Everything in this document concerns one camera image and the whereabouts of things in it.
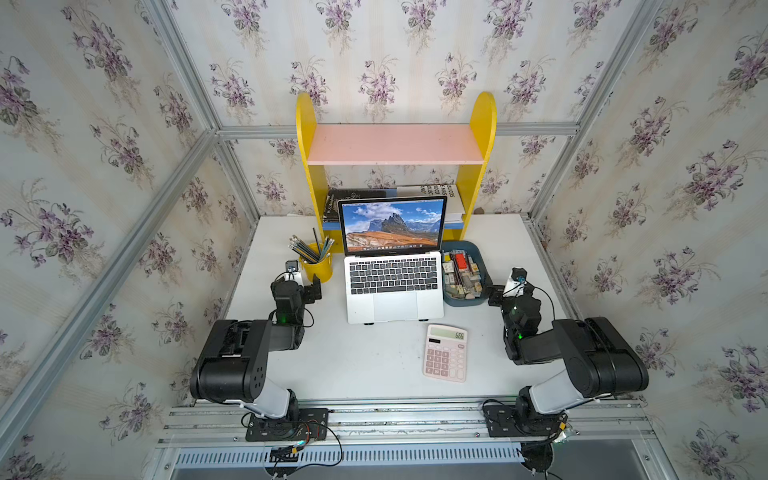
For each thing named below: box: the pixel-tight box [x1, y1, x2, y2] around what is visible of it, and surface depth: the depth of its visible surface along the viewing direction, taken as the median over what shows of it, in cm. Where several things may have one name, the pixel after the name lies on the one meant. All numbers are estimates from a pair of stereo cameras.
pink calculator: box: [423, 324, 467, 383], surface depth 85 cm
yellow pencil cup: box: [299, 253, 333, 283], surface depth 97 cm
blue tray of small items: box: [441, 240, 493, 307], surface depth 101 cm
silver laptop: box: [338, 195, 447, 325], surface depth 92 cm
